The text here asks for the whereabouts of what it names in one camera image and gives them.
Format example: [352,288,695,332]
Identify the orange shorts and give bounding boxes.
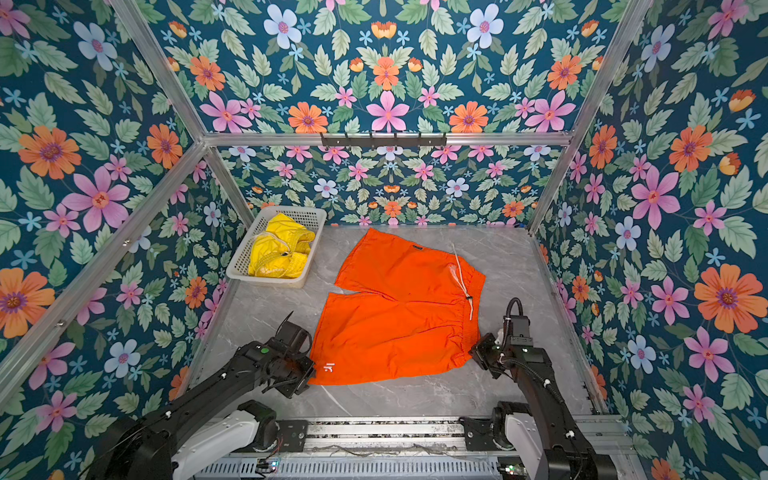
[311,230,486,386]

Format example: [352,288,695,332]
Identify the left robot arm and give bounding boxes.
[81,334,314,479]

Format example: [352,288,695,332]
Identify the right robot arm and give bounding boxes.
[470,333,619,479]

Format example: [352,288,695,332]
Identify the yellow shorts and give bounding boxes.
[248,213,316,279]

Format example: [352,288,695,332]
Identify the white plastic basket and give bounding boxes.
[226,206,327,289]

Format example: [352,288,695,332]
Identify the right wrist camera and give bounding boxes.
[501,297,533,349]

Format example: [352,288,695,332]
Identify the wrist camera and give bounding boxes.
[501,297,533,349]
[275,311,312,355]

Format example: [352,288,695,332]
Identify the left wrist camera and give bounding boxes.
[275,311,312,355]

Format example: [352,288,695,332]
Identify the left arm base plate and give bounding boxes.
[264,420,309,453]

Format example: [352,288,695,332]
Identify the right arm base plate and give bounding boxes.
[459,417,512,452]

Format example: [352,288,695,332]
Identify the white vented cable duct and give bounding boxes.
[193,457,502,479]

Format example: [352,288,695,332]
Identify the aluminium mounting rail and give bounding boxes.
[299,415,636,455]

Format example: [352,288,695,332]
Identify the black hook rail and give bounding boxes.
[320,133,448,149]

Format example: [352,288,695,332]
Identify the aluminium frame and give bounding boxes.
[1,1,653,407]

